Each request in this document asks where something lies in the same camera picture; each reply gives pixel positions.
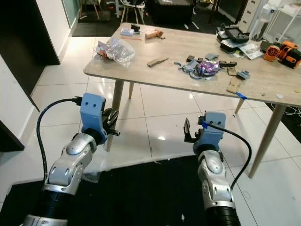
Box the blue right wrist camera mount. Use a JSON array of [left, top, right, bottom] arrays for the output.
[[197, 112, 227, 152]]

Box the small wooden block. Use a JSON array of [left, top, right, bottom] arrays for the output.
[[226, 76, 242, 94]]

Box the white chair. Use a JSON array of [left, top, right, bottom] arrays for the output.
[[119, 0, 147, 24]]

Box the orange black power tool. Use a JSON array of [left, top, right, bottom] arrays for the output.
[[277, 40, 301, 70]]

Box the small grey plastic part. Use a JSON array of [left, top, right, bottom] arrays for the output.
[[236, 70, 252, 80]]

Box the black low cabinet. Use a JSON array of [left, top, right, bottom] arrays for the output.
[[145, 0, 194, 27]]

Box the black floor mat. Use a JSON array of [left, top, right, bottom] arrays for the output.
[[0, 154, 233, 226]]

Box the light wooden table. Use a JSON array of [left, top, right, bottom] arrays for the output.
[[83, 22, 301, 179]]

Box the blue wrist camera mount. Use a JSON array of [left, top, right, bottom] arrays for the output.
[[197, 112, 227, 152], [80, 92, 107, 138]]

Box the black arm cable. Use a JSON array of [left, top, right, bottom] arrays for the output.
[[35, 96, 83, 182], [201, 121, 253, 190]]

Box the grey blue plastic ring part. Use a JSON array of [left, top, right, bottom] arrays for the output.
[[176, 54, 224, 81]]

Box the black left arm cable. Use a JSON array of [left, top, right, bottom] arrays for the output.
[[35, 96, 83, 182]]

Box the red white wrapper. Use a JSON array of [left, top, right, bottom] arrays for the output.
[[97, 41, 111, 59]]

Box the white printed booklet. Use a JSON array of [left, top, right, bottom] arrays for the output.
[[239, 42, 264, 60]]

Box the purple foil wrapper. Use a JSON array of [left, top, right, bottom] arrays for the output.
[[198, 61, 221, 77]]

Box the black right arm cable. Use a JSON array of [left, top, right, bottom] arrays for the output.
[[201, 121, 253, 190]]

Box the small blue white box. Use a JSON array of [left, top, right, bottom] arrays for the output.
[[120, 25, 142, 38]]

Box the orange round blower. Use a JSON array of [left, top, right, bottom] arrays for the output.
[[263, 44, 282, 62]]

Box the flat wooden piece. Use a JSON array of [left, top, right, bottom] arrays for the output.
[[147, 56, 169, 68]]

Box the wooden tool handle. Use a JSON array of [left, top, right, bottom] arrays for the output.
[[144, 29, 165, 40]]

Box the white drawer unit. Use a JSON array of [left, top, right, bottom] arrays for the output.
[[237, 0, 260, 34]]

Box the white shelf rack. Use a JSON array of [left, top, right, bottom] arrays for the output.
[[249, 0, 301, 46]]

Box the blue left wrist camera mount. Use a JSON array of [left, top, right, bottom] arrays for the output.
[[80, 92, 107, 138]]

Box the clear plastic bag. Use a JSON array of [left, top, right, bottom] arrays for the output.
[[106, 38, 136, 67]]

